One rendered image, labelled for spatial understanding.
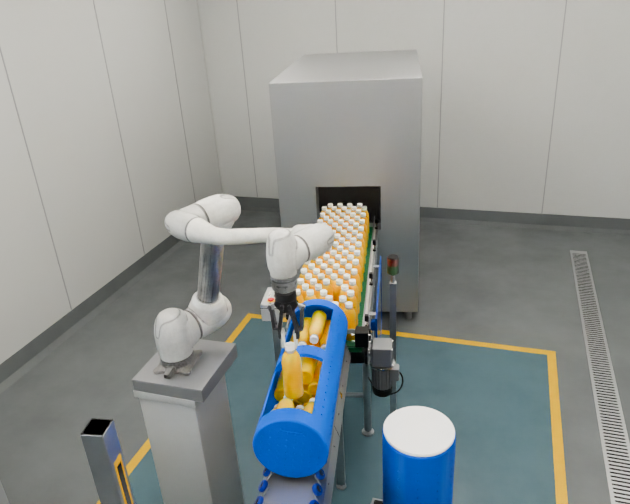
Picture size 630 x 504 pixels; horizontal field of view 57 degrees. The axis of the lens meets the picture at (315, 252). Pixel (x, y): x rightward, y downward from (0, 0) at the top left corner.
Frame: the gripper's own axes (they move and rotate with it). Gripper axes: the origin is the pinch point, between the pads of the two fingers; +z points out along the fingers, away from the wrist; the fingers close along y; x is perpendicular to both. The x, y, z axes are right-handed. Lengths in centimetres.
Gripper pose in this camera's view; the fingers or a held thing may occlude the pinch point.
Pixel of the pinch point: (289, 338)
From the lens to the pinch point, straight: 208.7
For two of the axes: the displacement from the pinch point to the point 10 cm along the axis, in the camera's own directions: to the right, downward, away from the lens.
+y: 9.9, 0.1, -1.5
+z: 0.6, 9.0, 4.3
